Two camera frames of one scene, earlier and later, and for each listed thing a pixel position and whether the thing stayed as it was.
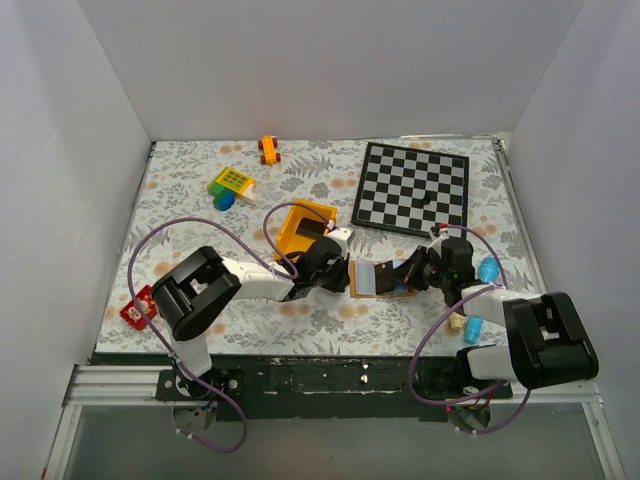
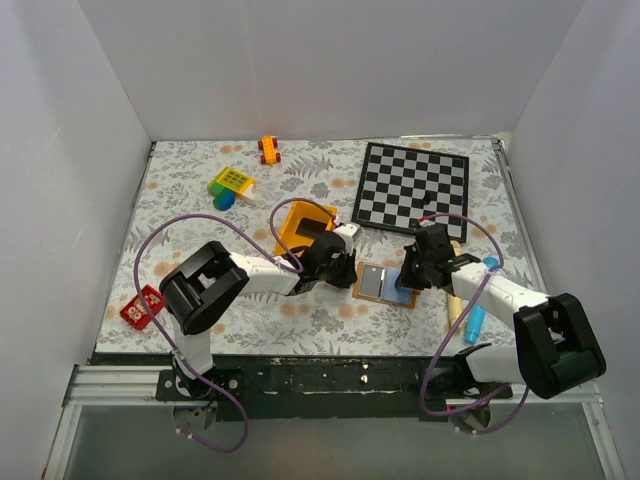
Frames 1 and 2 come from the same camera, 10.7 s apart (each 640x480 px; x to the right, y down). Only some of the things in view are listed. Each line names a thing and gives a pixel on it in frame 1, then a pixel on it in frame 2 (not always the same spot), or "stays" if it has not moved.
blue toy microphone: x=488 y=271 stays
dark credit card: x=310 y=227 stays
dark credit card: x=384 y=277 to x=371 y=280
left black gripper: x=343 y=278 stays
